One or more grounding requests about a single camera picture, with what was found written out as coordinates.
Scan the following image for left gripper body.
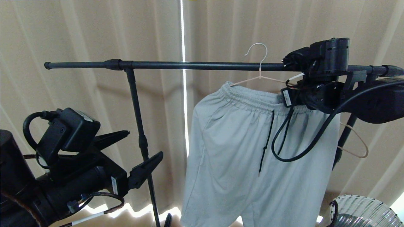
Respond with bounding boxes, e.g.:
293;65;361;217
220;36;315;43
38;151;130;218

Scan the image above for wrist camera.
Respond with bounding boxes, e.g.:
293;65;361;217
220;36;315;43
36;108;101;166
282;46;316;72

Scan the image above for pale grey shorts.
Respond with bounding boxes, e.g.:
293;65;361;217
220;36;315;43
180;81;341;227

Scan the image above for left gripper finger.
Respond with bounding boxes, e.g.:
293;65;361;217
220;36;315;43
92;130;130;151
127;151;164;190

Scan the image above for white laundry basket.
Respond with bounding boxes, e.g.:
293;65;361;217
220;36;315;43
328;195;404;227

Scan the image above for braided cable with white tape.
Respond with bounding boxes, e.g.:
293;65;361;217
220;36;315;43
58;192;125;227

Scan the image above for beige curtain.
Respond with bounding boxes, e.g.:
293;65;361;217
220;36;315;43
0;0;404;221

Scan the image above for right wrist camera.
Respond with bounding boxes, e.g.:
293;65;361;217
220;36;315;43
282;46;316;72

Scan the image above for black clothes rack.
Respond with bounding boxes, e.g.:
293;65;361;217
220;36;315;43
44;59;404;227

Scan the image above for pink clothes hanger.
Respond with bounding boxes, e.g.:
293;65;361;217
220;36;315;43
336;122;369;159
230;43;288;88

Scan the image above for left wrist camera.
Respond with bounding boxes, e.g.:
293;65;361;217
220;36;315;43
36;108;101;166

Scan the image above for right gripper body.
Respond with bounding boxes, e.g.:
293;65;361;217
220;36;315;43
280;81;346;114

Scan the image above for black cable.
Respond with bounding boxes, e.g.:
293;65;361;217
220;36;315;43
23;111;59;151
271;79;404;163

